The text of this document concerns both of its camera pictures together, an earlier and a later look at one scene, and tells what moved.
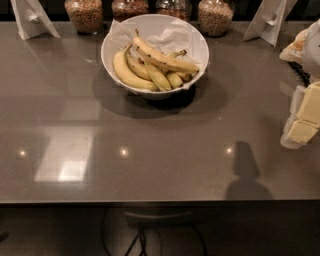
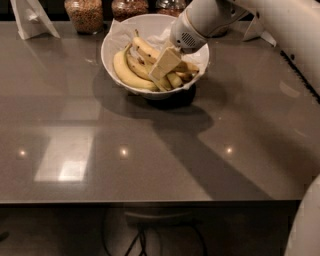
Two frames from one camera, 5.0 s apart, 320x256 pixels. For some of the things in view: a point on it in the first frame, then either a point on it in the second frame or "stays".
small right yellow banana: x=173 y=79 stays
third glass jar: x=181 y=9 stays
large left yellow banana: x=120 y=62 stays
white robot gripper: x=312 y=50 → x=184 y=33
